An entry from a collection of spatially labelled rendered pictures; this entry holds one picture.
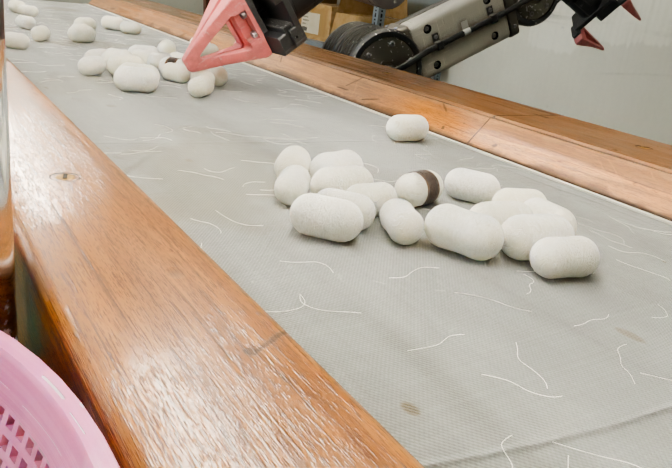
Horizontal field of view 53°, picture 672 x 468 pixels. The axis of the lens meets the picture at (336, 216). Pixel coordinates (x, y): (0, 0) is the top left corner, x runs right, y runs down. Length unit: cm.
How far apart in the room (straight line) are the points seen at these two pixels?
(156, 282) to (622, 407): 15
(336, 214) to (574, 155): 25
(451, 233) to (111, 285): 16
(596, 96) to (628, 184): 233
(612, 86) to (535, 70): 37
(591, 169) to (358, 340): 30
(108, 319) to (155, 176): 21
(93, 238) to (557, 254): 19
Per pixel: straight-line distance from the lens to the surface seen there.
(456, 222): 31
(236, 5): 65
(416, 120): 53
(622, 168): 49
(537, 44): 299
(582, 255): 31
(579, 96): 285
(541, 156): 52
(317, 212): 30
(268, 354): 17
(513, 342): 25
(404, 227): 31
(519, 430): 21
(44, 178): 29
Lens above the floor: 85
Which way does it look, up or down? 19 degrees down
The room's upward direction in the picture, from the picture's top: 7 degrees clockwise
